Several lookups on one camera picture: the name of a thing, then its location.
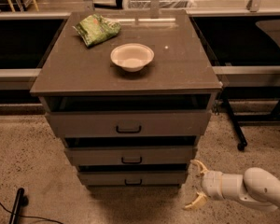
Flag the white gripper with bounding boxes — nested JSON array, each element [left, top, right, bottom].
[[184, 160, 224, 211]]

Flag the grey bottom drawer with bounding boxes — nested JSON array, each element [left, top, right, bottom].
[[77, 164, 188, 186]]

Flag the grey drawer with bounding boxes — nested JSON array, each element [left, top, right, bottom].
[[77, 164, 188, 186], [64, 136, 198, 166], [40, 93, 215, 138]]

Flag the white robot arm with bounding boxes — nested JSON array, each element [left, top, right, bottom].
[[184, 20, 280, 212]]

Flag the grey top drawer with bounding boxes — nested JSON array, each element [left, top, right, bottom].
[[40, 93, 215, 138]]

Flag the grey drawer cabinet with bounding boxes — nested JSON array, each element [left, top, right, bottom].
[[29, 9, 224, 190]]

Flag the grey middle drawer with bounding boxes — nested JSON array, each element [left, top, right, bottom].
[[64, 136, 198, 166]]

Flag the black table leg with caster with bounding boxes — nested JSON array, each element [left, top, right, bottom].
[[223, 97, 247, 151]]

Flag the white bowl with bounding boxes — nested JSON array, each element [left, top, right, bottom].
[[110, 43, 154, 72]]

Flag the black stand leg left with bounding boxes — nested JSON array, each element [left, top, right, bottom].
[[8, 188, 29, 224]]

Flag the green chip bag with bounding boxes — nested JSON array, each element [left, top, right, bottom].
[[74, 14, 121, 48]]

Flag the wire mesh basket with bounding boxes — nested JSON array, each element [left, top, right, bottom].
[[123, 0, 197, 9]]

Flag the black floor cable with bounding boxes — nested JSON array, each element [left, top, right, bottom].
[[0, 189, 64, 224]]

